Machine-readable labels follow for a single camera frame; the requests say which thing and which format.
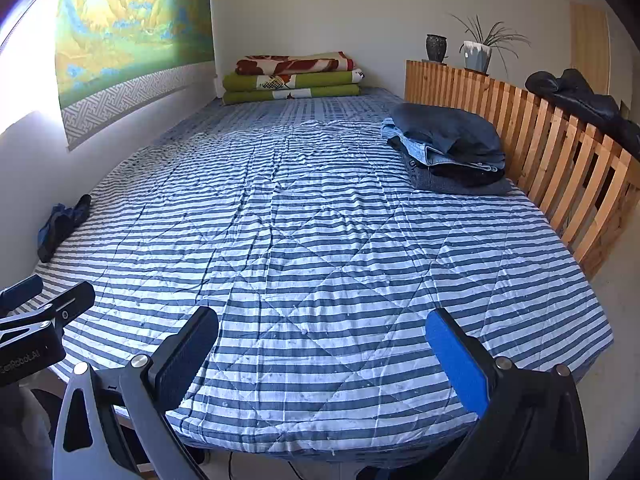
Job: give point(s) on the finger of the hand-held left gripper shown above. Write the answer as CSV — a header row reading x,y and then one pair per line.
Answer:
x,y
65,307
22,291

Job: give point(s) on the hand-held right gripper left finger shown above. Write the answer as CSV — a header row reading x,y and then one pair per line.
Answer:
x,y
185,360

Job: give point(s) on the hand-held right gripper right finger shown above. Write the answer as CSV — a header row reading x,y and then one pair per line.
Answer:
x,y
457,360

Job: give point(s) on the blue striped underwear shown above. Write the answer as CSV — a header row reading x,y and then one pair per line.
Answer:
x,y
60,227

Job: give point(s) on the blue white striped quilt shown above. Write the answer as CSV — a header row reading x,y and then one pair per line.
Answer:
x,y
300,220

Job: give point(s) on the black folded garment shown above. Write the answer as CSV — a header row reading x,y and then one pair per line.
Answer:
x,y
470,175

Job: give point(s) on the light blue folded jeans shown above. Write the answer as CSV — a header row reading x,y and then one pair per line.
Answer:
x,y
415,150

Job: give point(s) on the stack of folded dark clothes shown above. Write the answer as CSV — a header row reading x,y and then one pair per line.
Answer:
x,y
450,127

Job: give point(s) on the black jacket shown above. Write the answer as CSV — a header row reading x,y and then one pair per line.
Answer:
x,y
580,97

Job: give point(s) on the potted plant white pot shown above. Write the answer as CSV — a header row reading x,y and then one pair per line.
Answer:
x,y
477,57

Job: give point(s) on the dark ceramic pot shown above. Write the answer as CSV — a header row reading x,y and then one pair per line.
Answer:
x,y
436,47

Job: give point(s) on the red white patterned blanket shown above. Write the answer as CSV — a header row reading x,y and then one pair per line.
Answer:
x,y
295,63

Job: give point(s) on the wooden door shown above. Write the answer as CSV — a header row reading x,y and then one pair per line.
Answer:
x,y
590,45

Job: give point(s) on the wooden slatted bed rail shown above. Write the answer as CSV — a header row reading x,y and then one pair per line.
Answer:
x,y
550,150

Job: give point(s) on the landscape wall poster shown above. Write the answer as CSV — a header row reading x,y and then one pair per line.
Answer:
x,y
130,30

